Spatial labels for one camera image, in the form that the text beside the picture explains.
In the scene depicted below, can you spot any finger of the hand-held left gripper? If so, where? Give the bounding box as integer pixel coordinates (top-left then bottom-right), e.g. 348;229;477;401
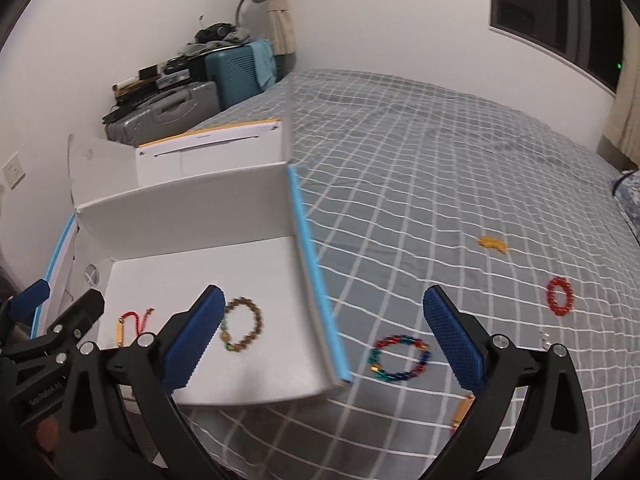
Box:
0;291;106;367
0;280;51;343

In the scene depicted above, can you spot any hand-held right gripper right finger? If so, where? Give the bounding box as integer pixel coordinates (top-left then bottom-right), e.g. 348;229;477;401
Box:
422;285;594;480

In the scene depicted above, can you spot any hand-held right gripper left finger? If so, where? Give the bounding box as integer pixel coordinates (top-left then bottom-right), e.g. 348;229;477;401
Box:
47;285;227;480

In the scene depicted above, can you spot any red cord bracelet gold tube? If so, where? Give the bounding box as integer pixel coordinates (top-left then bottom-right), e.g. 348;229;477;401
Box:
448;394;476;436
116;309;155;348

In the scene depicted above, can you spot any multicolour bead bracelet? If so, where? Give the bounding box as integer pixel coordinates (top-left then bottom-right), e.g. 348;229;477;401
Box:
367;334;432;383

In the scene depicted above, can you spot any brown bead bracelet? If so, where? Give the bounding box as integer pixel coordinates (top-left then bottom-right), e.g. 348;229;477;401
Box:
219;297;263;353

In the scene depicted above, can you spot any blue and white cardboard box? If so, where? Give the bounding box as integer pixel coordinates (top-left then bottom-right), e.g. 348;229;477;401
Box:
30;82;353;407

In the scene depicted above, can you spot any red bead bracelet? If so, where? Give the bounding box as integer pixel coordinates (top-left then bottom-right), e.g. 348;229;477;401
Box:
546;276;575;317

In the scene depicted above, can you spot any person's left hand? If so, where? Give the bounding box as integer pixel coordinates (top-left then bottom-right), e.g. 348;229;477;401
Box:
36;419;65;455

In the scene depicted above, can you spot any grey checked bed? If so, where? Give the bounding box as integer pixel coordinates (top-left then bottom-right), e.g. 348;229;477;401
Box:
170;67;640;480

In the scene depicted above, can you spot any grey suitcase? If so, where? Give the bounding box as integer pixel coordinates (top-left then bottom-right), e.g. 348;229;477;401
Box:
105;80;221;146

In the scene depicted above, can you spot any blue patterned pillow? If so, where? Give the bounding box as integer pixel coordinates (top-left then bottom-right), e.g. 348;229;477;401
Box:
612;170;640;236

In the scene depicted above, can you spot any teal suitcase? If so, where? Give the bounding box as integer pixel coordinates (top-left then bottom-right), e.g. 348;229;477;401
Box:
204;42;278;111

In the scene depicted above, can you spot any beige curtain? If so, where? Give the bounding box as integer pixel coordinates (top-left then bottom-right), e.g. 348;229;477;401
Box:
265;0;301;81
597;80;640;171

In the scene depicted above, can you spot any teal cloth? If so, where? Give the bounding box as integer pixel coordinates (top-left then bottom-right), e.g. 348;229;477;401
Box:
250;40;278;88

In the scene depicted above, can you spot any black bag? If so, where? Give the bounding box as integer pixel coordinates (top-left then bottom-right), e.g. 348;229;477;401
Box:
195;22;238;43

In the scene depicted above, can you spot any dark window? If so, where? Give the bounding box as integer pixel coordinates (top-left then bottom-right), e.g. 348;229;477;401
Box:
490;0;623;96

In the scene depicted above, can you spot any white wall socket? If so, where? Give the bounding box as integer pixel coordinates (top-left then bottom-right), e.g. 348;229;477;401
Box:
2;157;26;186

